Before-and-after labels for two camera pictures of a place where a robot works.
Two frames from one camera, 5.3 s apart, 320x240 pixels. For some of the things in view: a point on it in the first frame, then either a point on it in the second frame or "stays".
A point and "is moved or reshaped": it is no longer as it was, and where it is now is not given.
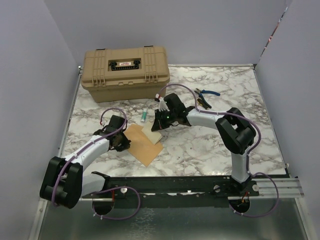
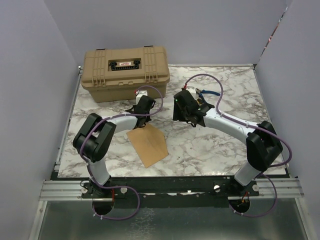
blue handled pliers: x=200 y=92 stays
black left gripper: x=126 y=144 → x=148 y=118
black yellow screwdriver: x=200 y=101 stays
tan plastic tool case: x=117 y=74 stays
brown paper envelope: x=141 y=146 is moved or reshaped
